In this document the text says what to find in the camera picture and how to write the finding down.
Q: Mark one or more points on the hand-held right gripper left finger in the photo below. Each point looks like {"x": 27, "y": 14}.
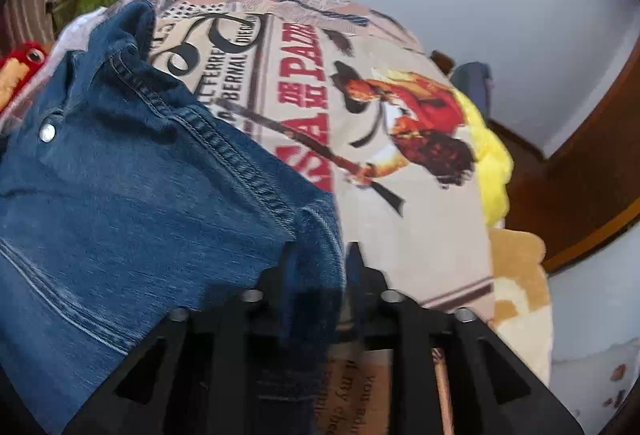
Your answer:
{"x": 272, "y": 280}

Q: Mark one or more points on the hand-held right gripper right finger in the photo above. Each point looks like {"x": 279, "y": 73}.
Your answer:
{"x": 356, "y": 267}

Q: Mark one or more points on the blue denim jacket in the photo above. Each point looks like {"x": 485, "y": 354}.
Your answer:
{"x": 125, "y": 195}

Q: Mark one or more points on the beige plush blanket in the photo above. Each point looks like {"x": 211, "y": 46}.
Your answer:
{"x": 520, "y": 295}

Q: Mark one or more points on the dark grey bag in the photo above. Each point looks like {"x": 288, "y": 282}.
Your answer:
{"x": 472, "y": 85}

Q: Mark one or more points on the white door with heart stickers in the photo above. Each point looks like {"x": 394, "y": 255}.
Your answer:
{"x": 595, "y": 315}

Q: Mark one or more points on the brown wooden wardrobe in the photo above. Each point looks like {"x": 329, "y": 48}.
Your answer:
{"x": 600, "y": 165}

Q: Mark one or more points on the white cloth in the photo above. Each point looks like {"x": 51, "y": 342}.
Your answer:
{"x": 80, "y": 27}

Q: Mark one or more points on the red plush toy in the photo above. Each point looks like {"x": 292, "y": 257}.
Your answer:
{"x": 20, "y": 70}

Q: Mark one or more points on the brown wooden post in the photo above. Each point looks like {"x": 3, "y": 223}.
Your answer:
{"x": 444, "y": 60}

